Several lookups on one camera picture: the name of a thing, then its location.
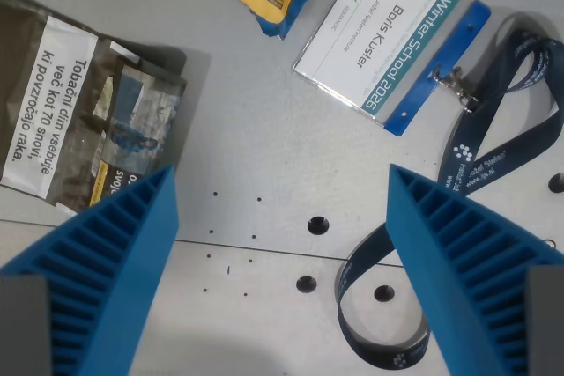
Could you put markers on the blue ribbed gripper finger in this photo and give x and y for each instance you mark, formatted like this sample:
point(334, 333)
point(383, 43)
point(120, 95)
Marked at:
point(445, 261)
point(110, 261)

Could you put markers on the tobacco pouch with warning label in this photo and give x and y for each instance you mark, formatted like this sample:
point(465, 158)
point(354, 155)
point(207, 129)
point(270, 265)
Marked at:
point(57, 103)

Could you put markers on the name badge in plastic holder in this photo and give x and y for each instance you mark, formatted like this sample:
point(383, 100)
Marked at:
point(383, 37)

